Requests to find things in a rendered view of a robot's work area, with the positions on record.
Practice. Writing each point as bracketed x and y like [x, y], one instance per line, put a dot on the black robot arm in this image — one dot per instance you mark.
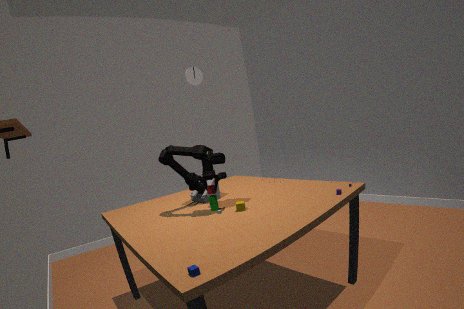
[197, 152]

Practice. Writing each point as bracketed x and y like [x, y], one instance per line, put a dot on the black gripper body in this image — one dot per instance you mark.
[217, 177]

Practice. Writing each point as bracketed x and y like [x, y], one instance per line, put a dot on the small blue block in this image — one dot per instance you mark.
[194, 271]

